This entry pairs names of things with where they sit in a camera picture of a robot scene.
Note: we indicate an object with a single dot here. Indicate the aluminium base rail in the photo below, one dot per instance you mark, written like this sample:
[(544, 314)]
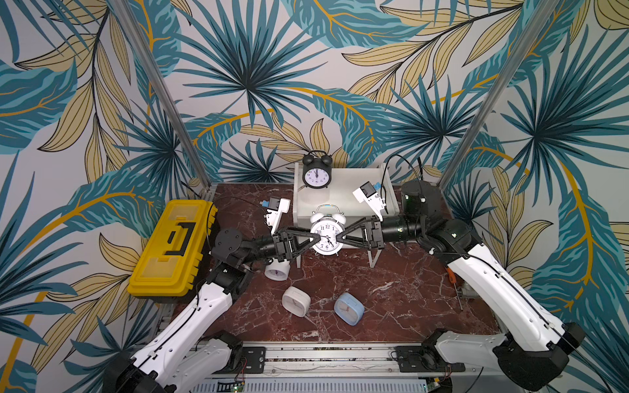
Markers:
[(365, 367)]

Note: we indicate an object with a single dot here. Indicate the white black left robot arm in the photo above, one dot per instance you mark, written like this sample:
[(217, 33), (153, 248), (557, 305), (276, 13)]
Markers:
[(166, 364)]

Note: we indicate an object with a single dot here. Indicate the white twin-bell alarm clock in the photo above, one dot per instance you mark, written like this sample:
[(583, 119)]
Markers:
[(278, 270)]

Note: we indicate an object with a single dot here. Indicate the aluminium corner post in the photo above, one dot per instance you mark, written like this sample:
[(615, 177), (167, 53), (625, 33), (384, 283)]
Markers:
[(131, 28), (512, 63)]

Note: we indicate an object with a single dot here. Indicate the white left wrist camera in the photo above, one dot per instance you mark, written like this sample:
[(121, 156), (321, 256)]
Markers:
[(275, 208)]

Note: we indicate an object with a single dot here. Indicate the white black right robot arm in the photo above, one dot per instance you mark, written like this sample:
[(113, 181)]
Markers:
[(535, 346)]

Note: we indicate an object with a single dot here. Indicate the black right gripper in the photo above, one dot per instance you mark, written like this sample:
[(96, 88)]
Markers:
[(373, 233)]

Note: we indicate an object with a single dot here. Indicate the aluminium corner post left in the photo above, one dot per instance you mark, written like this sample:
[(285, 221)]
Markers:
[(131, 28)]

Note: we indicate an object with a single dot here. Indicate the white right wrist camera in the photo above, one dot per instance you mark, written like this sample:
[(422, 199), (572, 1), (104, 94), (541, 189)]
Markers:
[(367, 193)]

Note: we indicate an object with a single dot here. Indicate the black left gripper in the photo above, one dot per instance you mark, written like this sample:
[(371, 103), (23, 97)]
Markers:
[(286, 245)]

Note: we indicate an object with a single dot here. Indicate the black twin-bell alarm clock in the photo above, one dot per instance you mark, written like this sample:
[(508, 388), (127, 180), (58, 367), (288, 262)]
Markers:
[(317, 169)]

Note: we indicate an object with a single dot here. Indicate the white square alarm clock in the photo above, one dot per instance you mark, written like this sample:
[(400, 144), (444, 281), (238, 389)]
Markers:
[(296, 301)]

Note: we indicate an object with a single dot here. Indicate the aluminium corner post right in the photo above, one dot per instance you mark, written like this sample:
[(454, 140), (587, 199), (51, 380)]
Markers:
[(512, 63)]

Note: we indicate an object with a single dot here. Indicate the yellow black toolbox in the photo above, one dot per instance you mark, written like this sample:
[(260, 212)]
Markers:
[(168, 268)]

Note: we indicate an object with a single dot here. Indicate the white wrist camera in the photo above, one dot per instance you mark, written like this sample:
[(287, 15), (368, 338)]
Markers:
[(367, 193), (275, 208)]

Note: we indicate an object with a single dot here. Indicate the white two-tier shelf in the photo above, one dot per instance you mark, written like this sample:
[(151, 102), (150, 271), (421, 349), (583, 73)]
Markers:
[(340, 194)]

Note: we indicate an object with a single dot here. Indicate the light blue square clock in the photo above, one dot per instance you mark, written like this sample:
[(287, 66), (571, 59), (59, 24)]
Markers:
[(349, 309)]

